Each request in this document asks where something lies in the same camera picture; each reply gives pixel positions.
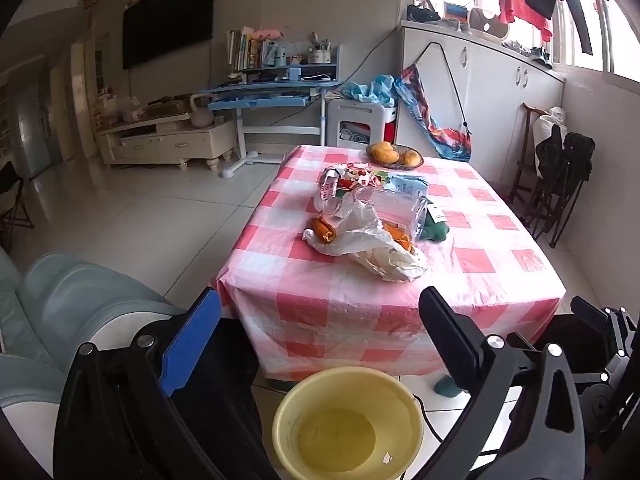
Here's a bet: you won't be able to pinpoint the clear plastic jar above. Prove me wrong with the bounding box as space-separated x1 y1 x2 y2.
352 187 431 241

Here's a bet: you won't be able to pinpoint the colourful printed bag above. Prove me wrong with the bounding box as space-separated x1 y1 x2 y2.
395 66 473 163

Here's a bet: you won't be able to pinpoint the white television cabinet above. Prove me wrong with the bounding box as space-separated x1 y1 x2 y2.
96 110 237 171

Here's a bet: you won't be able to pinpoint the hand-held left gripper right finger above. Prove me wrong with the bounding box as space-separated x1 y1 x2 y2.
418 286 587 480

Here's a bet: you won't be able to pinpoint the light blue cloth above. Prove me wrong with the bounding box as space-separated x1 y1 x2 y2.
332 74 401 108

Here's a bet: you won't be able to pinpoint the blue milk carton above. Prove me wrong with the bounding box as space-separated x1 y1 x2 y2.
385 172 430 196

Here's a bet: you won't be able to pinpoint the black shoes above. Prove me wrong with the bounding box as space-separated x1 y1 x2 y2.
406 4 441 23

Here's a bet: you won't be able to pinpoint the teal table foot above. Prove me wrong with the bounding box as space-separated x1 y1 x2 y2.
434 375 463 400

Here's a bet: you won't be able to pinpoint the wooden chair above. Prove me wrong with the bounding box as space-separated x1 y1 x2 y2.
510 102 551 211

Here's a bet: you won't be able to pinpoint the white sack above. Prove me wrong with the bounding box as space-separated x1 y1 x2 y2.
532 106 568 146

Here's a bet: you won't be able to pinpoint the white plastic stool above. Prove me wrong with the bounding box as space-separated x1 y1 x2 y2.
326 99 398 150

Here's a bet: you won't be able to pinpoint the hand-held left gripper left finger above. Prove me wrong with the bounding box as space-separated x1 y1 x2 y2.
52 286 236 480

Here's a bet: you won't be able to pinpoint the woven fruit basket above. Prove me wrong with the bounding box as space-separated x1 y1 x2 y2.
366 142 425 169

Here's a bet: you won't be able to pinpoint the white storage cabinet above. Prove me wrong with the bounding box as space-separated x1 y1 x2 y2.
398 20 566 186

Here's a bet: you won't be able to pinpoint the white pen holder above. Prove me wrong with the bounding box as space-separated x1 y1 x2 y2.
307 32 332 64

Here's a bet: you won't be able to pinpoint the pink checked tablecloth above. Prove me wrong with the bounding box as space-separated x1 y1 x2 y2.
216 144 568 380

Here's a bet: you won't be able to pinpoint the yellow plastic bucket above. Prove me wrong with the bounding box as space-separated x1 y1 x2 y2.
271 366 425 480

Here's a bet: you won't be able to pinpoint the red white wrapper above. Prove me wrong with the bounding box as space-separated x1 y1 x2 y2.
334 161 377 192

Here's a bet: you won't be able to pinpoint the black cable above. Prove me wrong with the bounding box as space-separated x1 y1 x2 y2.
412 395 446 446

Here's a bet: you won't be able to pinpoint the white plush toy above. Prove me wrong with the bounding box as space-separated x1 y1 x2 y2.
117 95 146 121

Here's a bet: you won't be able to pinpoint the black television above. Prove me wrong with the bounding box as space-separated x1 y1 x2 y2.
122 0 217 71

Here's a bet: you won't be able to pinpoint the black folding chair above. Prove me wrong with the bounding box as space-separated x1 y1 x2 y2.
530 125 596 248
0 160 36 253

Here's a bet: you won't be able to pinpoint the blue study desk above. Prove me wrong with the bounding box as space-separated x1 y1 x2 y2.
199 44 346 178

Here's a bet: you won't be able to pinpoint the white plastic bag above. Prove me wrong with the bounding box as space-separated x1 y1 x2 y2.
302 195 430 283

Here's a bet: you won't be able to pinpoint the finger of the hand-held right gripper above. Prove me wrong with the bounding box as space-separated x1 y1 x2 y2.
571 296 640 357
575 355 640 438

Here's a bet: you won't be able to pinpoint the person's black trousers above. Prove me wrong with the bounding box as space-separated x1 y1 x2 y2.
207 312 608 480

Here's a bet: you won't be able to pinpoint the row of books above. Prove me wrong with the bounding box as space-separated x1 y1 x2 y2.
225 26 266 72

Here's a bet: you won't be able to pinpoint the light blue sofa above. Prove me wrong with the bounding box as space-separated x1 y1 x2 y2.
0 247 201 480

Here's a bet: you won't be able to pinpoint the dark green packet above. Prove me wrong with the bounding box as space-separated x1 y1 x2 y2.
419 206 452 242

